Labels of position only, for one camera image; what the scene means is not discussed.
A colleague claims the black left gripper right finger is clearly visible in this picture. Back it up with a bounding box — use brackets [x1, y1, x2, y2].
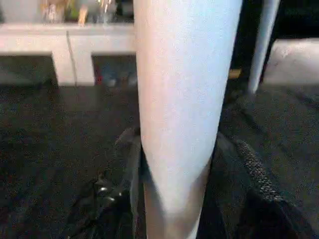
[198, 131, 315, 239]

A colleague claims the white chair back panel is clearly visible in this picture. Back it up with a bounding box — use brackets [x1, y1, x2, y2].
[263, 38, 319, 87]

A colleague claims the white cabinet with glass doors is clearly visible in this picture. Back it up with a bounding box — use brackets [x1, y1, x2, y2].
[0, 23, 138, 87]

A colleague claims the black cabinet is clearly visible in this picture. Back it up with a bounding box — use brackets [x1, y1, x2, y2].
[234, 0, 277, 85]

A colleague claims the white plastic table leg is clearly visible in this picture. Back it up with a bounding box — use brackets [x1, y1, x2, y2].
[133, 0, 244, 239]
[248, 0, 282, 95]

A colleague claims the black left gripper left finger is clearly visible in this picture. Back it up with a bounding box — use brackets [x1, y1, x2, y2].
[63, 127, 148, 239]

